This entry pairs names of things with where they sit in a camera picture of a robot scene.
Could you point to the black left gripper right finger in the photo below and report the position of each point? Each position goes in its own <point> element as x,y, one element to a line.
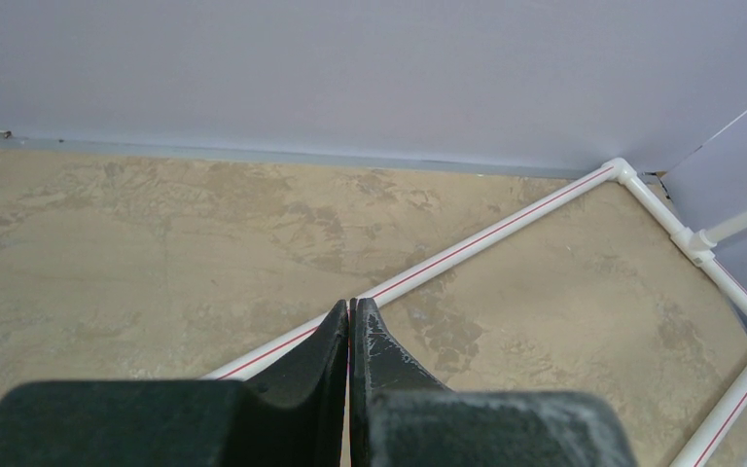
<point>401,415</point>

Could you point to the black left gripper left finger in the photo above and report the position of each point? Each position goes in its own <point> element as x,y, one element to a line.
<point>289,414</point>

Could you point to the white PVC pipe frame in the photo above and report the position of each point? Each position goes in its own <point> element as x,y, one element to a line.
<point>596,285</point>

